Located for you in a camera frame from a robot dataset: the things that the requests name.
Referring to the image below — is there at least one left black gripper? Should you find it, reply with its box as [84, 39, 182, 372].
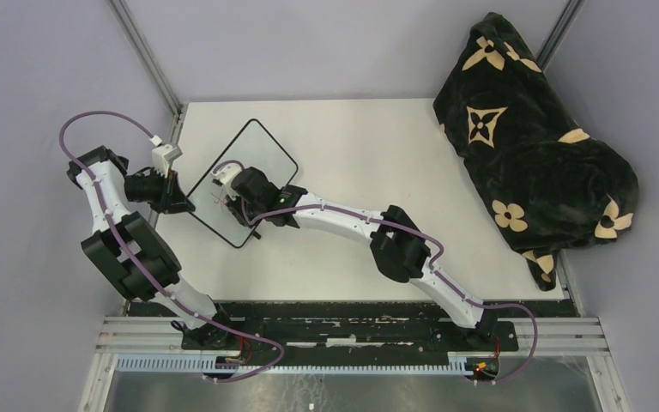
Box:
[124, 167, 196, 215]

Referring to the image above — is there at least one blue-grey cable duct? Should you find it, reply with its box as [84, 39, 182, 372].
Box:
[115, 354, 473, 377]

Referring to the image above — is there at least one black floral blanket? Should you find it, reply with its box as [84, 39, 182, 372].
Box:
[432, 12, 639, 291]

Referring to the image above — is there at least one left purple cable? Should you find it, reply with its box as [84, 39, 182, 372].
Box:
[58, 111, 285, 383]

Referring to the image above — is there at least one small black-framed whiteboard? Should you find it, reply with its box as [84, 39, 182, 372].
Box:
[188, 118, 299, 249]

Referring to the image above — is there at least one purple cable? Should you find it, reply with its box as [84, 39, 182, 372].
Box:
[212, 160, 540, 386]
[58, 111, 285, 383]

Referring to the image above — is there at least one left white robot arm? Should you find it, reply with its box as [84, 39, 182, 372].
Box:
[67, 146, 236, 349]

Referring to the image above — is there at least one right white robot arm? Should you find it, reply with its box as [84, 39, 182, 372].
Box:
[212, 161, 498, 350]

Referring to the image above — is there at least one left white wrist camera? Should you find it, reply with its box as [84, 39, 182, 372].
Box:
[151, 143, 183, 177]

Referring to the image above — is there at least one left aluminium corner post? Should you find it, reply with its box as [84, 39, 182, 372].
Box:
[106, 0, 183, 116]

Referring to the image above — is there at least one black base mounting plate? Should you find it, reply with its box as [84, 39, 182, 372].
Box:
[128, 300, 587, 367]

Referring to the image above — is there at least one right aluminium corner post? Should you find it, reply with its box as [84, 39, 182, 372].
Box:
[536, 0, 585, 70]

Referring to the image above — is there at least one aluminium corner post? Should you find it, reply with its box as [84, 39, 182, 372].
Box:
[536, 0, 585, 70]
[106, 0, 183, 116]

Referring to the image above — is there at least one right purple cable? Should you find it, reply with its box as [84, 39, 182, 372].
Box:
[212, 160, 540, 386]

